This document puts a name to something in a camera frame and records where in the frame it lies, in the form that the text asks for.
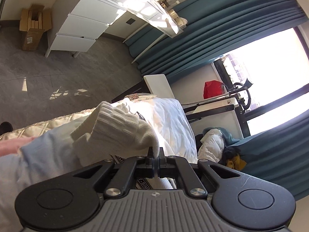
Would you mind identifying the white knit zip sweater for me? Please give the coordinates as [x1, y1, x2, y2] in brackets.
[71, 97, 197, 166]

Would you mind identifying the mustard yellow garment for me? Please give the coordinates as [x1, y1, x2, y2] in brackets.
[226, 154, 247, 171]

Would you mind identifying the dark black garment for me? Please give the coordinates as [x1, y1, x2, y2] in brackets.
[221, 147, 240, 165]

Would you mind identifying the teal curtain right panel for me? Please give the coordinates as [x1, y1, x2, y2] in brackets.
[228, 111, 309, 200]

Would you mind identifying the teal curtain panel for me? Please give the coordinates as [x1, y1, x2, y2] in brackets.
[228, 111, 309, 200]
[126, 0, 308, 82]

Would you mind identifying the cream quilted bedspread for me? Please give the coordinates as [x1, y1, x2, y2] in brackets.
[1, 93, 157, 141]

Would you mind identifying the silver black tripod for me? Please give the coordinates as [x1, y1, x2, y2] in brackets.
[181, 96, 240, 122]

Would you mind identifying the red bag on sill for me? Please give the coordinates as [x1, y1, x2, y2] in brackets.
[203, 80, 225, 99]

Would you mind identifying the white upright panel appliance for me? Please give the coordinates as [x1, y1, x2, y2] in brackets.
[143, 74, 174, 98]

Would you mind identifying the brown cardboard box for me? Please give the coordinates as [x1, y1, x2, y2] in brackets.
[19, 4, 52, 51]

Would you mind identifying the teal curtain left panel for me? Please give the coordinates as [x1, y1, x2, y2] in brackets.
[126, 0, 308, 82]

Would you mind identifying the white dressing table with drawers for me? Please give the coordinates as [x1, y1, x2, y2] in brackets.
[45, 0, 188, 57]

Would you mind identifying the black exercise bike handlebar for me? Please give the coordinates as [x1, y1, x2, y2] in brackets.
[233, 79, 253, 114]

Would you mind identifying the window with dark frame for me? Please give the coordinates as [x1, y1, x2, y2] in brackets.
[214, 26, 308, 137]

